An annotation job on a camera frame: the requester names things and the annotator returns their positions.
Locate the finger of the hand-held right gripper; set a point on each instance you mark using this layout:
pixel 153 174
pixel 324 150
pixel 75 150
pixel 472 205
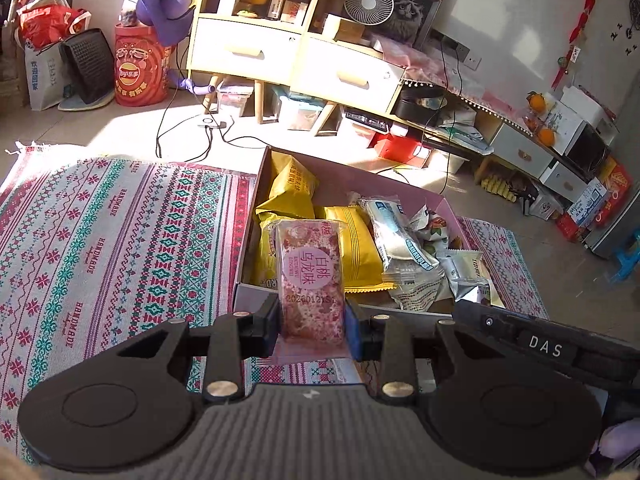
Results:
pixel 480 312

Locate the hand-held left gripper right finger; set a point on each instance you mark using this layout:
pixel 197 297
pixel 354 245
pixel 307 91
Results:
pixel 352 330

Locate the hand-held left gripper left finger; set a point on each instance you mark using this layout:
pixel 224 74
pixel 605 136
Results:
pixel 265 320

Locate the silver foil snack packet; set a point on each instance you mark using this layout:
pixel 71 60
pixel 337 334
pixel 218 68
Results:
pixel 475 291

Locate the pink cardboard box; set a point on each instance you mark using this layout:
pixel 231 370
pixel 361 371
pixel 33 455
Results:
pixel 250 292

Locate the pink speckled snack packet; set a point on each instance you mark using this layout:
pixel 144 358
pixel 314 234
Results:
pixel 310 280

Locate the clear checked snack packet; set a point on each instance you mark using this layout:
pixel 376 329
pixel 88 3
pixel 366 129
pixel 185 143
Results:
pixel 417 287

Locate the floral print snack packet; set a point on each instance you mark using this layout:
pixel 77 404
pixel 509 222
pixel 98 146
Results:
pixel 434 225

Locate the white blue label snack packet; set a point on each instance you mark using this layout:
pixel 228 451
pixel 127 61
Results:
pixel 395 232

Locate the blue plastic stool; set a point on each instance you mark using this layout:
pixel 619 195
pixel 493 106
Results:
pixel 629 255

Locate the stack of yellow packets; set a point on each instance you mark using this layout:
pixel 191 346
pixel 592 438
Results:
pixel 499 189

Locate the grey metal appliance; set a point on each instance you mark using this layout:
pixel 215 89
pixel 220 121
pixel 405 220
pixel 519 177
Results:
pixel 615 230

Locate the pile of colourful cartons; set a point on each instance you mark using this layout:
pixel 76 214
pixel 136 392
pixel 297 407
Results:
pixel 595 200

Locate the low white cabinet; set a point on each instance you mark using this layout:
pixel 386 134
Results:
pixel 520 152

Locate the patterned woven tablecloth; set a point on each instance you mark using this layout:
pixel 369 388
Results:
pixel 110 240

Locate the pile of papers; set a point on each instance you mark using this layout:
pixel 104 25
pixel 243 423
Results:
pixel 465 132

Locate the orange fruit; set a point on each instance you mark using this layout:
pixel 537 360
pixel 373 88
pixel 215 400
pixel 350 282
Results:
pixel 536 101
pixel 546 137

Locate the black microwave oven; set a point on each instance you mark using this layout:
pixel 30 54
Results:
pixel 587 147

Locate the clear storage box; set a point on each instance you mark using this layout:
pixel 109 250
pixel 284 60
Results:
pixel 300 115
pixel 357 132
pixel 234 101

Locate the white charger hub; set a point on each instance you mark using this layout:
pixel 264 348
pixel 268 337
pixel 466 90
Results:
pixel 211 123

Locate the black case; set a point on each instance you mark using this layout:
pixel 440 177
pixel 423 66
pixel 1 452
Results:
pixel 415 105

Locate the white appliance box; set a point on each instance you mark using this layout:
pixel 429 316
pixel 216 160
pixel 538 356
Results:
pixel 587 105

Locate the purple tube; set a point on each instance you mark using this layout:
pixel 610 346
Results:
pixel 195 86

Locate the pink lace cloth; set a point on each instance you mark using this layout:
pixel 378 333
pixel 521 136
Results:
pixel 425 62

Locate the red cylindrical bucket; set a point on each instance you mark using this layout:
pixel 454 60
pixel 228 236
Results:
pixel 142 67

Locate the wooden shelf cabinet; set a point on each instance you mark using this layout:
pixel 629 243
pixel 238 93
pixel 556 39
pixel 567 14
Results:
pixel 250 20
pixel 345 47

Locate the grey floor scale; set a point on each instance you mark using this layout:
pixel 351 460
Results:
pixel 82 104

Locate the brown cardboard box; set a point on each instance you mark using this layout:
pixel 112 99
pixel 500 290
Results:
pixel 342 29

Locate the black plastic basket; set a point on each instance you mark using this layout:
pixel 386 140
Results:
pixel 87 67

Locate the pink flat box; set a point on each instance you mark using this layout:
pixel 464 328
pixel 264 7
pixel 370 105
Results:
pixel 294 12

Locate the red hanging decoration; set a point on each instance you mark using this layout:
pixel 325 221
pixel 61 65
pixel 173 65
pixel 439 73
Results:
pixel 582 20

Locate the framed cat picture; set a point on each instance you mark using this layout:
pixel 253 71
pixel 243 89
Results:
pixel 415 5

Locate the small white red box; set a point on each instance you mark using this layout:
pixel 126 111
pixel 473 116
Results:
pixel 278 5

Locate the white desk fan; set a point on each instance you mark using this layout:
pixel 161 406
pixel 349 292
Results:
pixel 368 4

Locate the white paper bag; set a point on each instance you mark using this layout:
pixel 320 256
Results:
pixel 45 77

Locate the red plastic bag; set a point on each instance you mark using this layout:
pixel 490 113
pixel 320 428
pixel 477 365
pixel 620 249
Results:
pixel 47 25

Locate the wall power strip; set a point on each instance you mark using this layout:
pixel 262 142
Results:
pixel 457 50

